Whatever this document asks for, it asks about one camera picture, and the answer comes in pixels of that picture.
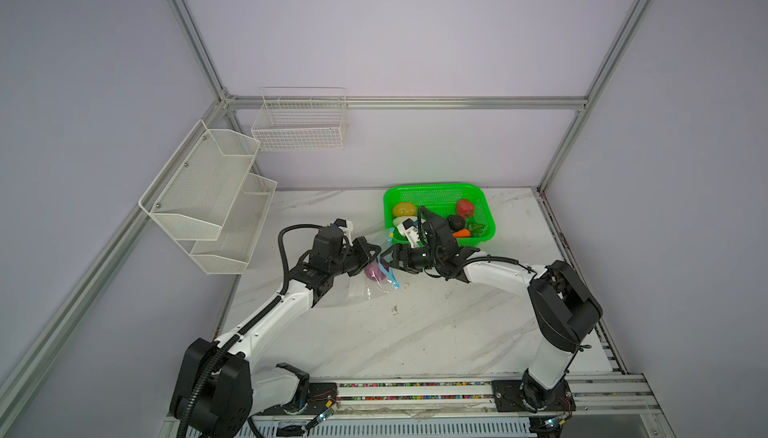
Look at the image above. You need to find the white wire wall basket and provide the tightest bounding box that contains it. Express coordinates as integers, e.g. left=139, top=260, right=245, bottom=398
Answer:
left=251, top=87, right=348, bottom=152

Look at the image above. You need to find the yellow toy lemon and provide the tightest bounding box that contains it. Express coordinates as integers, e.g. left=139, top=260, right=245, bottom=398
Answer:
left=391, top=202, right=418, bottom=218

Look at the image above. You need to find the black corrugated cable left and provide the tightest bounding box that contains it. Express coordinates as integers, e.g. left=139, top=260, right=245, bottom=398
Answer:
left=173, top=223, right=328, bottom=438

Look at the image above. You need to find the white mesh upper shelf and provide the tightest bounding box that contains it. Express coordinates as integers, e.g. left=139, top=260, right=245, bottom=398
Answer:
left=138, top=121, right=260, bottom=241

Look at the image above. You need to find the white mesh lower shelf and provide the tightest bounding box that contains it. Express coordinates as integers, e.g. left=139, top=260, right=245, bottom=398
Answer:
left=190, top=173, right=277, bottom=275

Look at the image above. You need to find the dark toy eggplant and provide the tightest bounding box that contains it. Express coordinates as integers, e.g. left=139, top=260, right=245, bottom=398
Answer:
left=446, top=215, right=466, bottom=233

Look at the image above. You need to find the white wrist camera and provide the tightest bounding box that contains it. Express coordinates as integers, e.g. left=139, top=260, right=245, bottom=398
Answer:
left=395, top=218, right=421, bottom=248
left=334, top=218, right=354, bottom=242

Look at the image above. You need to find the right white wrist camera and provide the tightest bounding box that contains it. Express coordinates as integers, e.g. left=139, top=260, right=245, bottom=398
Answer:
left=395, top=218, right=421, bottom=248

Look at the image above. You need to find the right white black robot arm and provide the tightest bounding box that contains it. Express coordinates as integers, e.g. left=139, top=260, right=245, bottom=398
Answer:
left=380, top=207, right=603, bottom=412

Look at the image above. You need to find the white mesh shelf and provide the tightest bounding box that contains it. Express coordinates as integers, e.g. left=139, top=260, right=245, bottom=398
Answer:
left=190, top=173, right=277, bottom=275
left=138, top=121, right=260, bottom=241

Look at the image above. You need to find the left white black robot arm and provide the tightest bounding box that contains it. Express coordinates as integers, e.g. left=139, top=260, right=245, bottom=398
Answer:
left=169, top=219, right=381, bottom=437

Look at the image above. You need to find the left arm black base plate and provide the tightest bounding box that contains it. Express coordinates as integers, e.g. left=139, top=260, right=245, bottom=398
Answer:
left=257, top=382, right=338, bottom=416

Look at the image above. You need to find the green toy leafy vegetable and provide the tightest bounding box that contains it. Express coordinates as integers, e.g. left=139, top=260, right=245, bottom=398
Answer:
left=466, top=221, right=488, bottom=238

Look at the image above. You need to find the purple toy onion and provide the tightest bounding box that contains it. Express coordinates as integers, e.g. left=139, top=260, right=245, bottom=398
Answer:
left=364, top=261, right=389, bottom=283

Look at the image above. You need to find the clear zip bag blue zipper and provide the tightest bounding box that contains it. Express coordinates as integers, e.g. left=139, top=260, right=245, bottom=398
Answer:
left=347, top=229, right=400, bottom=304

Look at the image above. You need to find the red toy pepper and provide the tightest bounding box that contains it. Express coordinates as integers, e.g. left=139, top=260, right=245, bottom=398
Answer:
left=456, top=199, right=475, bottom=219

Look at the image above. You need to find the aluminium front rail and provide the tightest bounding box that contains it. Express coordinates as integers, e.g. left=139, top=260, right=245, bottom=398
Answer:
left=333, top=372, right=662, bottom=419

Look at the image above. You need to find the white toy radish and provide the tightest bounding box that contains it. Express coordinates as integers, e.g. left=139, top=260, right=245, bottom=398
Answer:
left=392, top=216, right=416, bottom=228

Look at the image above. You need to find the green plastic basket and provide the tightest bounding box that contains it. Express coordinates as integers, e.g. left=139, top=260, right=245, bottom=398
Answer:
left=383, top=183, right=496, bottom=246

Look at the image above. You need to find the orange toy carrot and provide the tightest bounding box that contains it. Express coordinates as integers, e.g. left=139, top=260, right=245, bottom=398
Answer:
left=452, top=229, right=472, bottom=239

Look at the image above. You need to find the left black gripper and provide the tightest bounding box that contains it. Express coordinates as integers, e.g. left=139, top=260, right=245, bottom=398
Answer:
left=330, top=237, right=381, bottom=278

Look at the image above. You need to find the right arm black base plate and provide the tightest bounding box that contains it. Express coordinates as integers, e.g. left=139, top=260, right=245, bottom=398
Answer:
left=491, top=378, right=576, bottom=414

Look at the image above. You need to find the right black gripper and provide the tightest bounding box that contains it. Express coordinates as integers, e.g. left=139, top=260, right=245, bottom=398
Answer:
left=375, top=246, right=442, bottom=273

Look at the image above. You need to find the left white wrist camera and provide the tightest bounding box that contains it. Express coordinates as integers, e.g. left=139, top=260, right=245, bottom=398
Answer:
left=334, top=218, right=354, bottom=242

